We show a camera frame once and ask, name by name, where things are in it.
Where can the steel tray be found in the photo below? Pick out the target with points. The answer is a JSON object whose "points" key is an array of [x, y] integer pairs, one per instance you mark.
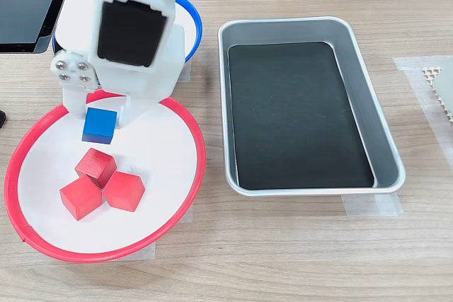
{"points": [[283, 29]]}

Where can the pale perforated base plate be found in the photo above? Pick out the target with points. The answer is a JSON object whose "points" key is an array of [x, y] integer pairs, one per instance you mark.
{"points": [[433, 75]]}

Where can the black flat electronic device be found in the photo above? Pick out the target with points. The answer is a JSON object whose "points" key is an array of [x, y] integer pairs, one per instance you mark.
{"points": [[21, 15]]}

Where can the black tray mat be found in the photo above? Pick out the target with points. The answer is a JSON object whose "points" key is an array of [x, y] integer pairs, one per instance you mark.
{"points": [[283, 121]]}

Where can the small black object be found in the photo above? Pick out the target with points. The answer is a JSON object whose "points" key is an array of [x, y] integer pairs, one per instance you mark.
{"points": [[2, 120]]}

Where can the blue wooden cube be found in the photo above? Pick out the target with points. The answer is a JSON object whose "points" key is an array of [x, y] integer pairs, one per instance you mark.
{"points": [[100, 123]]}

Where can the red wooden cube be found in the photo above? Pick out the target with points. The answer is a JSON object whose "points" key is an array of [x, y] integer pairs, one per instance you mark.
{"points": [[79, 197], [95, 165], [124, 190]]}

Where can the blue-rimmed white plate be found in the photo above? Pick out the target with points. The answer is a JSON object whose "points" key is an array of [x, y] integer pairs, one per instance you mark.
{"points": [[187, 33]]}

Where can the red-rimmed white plate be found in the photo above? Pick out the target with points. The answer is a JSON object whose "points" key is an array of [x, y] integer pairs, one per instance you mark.
{"points": [[159, 174]]}

